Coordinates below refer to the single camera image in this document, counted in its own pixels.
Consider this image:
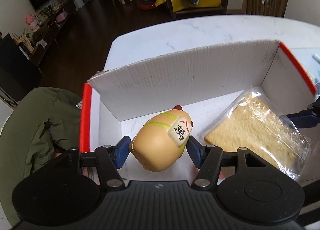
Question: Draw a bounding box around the packaged toast slice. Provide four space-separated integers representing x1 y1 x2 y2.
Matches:
198 87 311 180

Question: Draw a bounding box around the green white glue pen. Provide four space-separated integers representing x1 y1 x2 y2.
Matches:
312 53 320 64

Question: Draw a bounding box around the red cardboard box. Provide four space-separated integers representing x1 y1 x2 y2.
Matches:
80 40 316 153

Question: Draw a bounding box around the green jacket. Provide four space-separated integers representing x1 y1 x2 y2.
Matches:
1 87 81 226

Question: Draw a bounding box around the wooden chair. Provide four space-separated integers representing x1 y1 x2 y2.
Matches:
246 0 285 17

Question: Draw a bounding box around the pink plush toy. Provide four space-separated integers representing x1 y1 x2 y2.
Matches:
25 14 40 31

